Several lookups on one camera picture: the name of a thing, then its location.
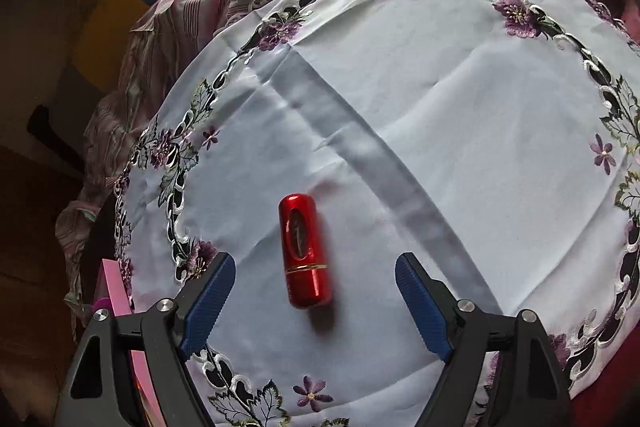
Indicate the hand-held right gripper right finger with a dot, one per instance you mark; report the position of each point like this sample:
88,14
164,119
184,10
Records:
420,302

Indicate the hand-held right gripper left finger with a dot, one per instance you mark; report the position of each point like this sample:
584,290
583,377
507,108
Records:
210,302

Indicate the pink cardboard box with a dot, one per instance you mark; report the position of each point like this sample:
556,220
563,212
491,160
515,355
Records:
116,287

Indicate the red lipstick tube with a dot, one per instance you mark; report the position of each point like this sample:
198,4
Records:
307,277

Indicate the white embroidered floral tablecloth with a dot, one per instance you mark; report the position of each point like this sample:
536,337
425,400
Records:
425,107

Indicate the grey yellow blue headboard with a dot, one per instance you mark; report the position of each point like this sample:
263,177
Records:
115,37

